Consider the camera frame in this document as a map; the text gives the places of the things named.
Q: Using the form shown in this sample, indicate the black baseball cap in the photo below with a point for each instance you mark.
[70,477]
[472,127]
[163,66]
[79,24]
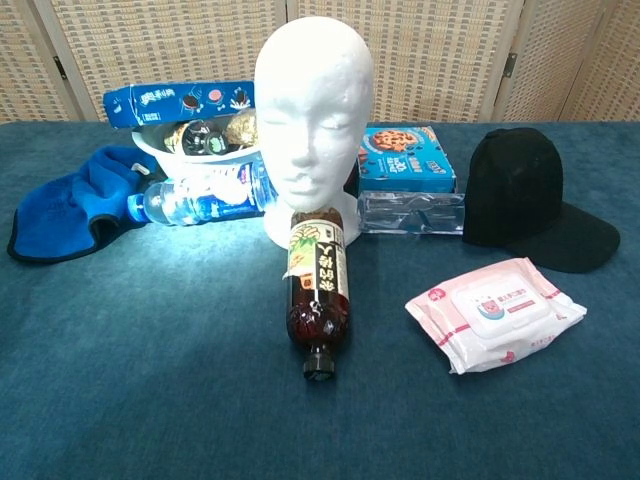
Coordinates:
[515,200]

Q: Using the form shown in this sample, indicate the dark soda bottle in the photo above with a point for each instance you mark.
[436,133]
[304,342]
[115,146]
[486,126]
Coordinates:
[316,280]

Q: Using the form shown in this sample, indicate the clear water bottle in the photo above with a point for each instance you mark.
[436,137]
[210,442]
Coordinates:
[410,212]

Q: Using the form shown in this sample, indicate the blue chocolate chip cookie box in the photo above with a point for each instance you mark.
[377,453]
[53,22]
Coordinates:
[407,160]

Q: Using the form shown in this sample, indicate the blue sandwich cookie box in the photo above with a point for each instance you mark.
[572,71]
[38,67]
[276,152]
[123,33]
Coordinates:
[160,105]

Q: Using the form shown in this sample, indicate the water bottle with blue label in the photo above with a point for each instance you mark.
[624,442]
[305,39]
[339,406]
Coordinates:
[200,202]

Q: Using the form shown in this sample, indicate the gold foil wrapped ball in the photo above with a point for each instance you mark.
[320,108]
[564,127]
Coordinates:
[242,130]

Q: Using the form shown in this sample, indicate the white foam mannequin head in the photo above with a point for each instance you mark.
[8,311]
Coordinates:
[312,100]

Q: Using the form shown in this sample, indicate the white plastic basin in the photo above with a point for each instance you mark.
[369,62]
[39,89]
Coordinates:
[200,165]

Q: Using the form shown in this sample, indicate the dark round glass bottle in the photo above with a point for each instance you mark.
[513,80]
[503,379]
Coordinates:
[200,137]

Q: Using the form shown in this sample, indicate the pink white wet wipes pack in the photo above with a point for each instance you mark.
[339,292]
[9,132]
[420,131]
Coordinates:
[495,315]

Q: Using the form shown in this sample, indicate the woven bamboo folding screen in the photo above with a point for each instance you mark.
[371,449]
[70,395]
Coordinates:
[150,45]

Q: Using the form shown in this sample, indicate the blue towel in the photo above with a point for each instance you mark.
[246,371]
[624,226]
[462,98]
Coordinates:
[60,215]

